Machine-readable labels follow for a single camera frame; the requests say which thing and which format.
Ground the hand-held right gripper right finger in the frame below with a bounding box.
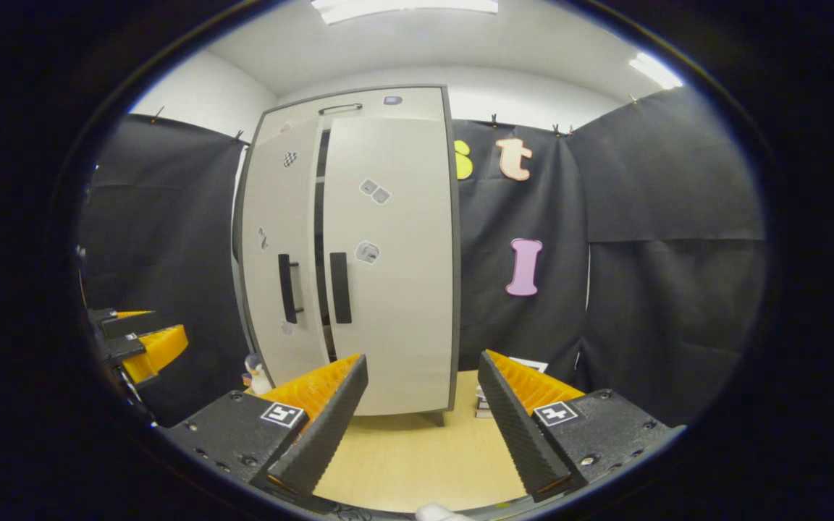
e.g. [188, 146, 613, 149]
[478, 350, 686, 504]

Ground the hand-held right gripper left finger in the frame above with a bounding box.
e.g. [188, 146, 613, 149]
[160, 353, 369, 500]

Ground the grey cabinet door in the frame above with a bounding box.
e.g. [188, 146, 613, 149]
[238, 116, 329, 386]
[321, 114, 455, 418]

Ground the grey shoe cabinet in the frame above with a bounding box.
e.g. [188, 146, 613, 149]
[232, 84, 462, 429]

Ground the grey cabinet drawer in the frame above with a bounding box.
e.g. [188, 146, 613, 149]
[264, 87, 448, 125]

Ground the penguin figurine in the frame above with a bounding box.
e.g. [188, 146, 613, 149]
[242, 352, 274, 396]

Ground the white rounded object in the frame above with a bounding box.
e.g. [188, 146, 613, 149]
[414, 504, 473, 521]

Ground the small ceiling light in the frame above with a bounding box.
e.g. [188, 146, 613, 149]
[628, 51, 684, 90]

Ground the long ceiling light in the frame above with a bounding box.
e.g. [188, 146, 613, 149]
[311, 0, 500, 25]

